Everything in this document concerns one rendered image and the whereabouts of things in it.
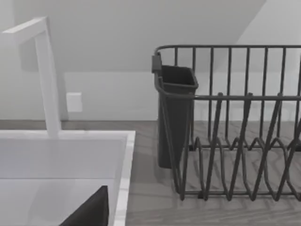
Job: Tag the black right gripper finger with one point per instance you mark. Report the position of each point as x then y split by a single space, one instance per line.
94 209

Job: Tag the white sink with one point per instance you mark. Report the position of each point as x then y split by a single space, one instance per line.
63 164

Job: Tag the dark grey cutlery holder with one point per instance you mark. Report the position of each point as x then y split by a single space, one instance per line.
171 117

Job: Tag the tall white tap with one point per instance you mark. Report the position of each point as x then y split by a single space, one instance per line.
44 70

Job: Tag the white wall socket plate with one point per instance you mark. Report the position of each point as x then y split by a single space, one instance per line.
74 102

